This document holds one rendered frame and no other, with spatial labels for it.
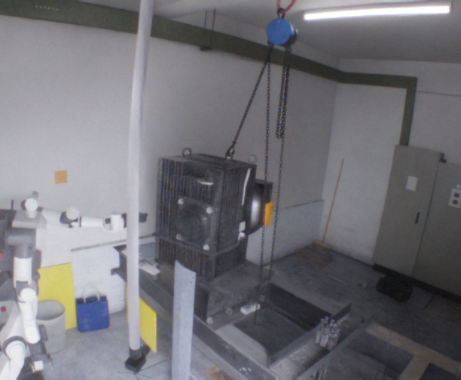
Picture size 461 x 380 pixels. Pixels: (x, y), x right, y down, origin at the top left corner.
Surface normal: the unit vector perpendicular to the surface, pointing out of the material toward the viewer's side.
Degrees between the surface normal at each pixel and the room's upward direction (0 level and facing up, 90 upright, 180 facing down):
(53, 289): 87
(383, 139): 90
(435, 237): 90
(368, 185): 90
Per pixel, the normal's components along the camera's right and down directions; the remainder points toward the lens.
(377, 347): -0.73, 0.08
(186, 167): 0.83, 0.20
